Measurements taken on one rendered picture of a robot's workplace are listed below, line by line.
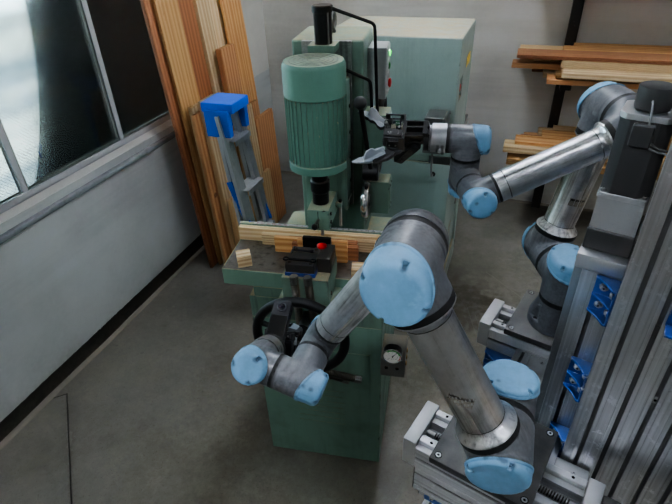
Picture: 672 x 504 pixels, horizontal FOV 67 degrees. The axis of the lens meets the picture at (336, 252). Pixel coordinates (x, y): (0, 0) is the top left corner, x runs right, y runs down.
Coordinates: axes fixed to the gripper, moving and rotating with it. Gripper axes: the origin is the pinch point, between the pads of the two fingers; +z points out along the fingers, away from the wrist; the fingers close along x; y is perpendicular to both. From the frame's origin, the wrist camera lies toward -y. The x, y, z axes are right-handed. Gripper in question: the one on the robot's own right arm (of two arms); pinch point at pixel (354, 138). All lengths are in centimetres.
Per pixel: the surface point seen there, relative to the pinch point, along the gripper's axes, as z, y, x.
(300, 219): 30, -67, 1
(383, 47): -3.4, -10.8, -37.7
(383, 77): -3.7, -17.5, -31.7
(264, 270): 28, -28, 32
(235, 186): 69, -87, -20
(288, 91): 18.0, 7.7, -8.8
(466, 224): -48, -220, -58
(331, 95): 6.4, 6.9, -8.5
